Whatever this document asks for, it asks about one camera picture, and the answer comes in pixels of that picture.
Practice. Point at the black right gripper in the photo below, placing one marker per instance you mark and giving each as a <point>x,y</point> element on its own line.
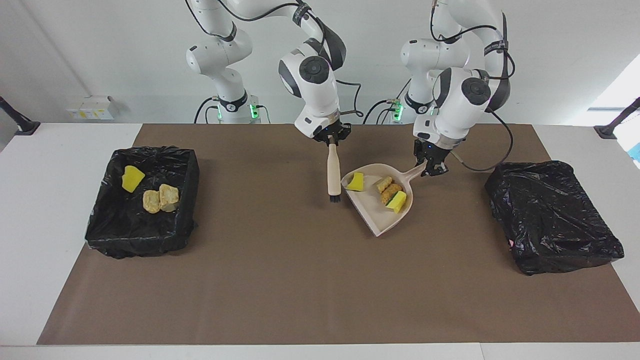
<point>332,131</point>

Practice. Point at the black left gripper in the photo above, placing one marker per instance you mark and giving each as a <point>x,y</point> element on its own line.
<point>436,151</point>

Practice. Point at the pink hand brush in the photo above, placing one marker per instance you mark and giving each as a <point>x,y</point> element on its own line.
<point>333,170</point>

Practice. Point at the brown oval bread piece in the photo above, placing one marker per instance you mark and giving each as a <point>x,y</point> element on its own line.
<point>391,194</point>

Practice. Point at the pale beige rock-like chunk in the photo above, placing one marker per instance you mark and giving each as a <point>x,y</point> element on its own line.
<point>384,184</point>

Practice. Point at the notched yellow sponge piece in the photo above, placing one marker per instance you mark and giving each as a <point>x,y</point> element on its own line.
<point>398,202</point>

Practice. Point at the curved-edge yellow sponge piece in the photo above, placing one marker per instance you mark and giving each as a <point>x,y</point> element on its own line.
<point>356,181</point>

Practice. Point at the pink plastic dustpan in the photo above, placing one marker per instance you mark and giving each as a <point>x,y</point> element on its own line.
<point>372,210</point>

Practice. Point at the tan rock-like chunk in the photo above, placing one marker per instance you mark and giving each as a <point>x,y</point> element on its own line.
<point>169,196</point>

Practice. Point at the orange striped croissant piece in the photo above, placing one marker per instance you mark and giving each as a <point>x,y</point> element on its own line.
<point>151,201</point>

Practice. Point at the yellow sponge wedge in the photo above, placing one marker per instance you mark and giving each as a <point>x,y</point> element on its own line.
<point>132,178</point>

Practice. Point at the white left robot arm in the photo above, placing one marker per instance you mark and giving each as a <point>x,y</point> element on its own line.
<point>460,100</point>

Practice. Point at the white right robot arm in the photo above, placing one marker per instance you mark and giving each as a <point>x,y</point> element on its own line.
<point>310,75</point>

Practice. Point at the bin wrapped in black bag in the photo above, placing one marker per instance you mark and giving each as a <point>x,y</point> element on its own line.
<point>550,215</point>

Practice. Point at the open bin with black bag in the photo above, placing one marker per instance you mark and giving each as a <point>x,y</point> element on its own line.
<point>140,230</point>

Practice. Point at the brown table mat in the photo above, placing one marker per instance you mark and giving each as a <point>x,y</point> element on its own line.
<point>300,300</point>

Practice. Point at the black clamp stand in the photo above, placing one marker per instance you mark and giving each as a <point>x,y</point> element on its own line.
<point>617,122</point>
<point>20,122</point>

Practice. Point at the teal object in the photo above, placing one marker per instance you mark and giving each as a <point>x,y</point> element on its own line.
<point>636,151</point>

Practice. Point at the white wall socket strip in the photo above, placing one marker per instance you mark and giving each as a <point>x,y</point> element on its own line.
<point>92,107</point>

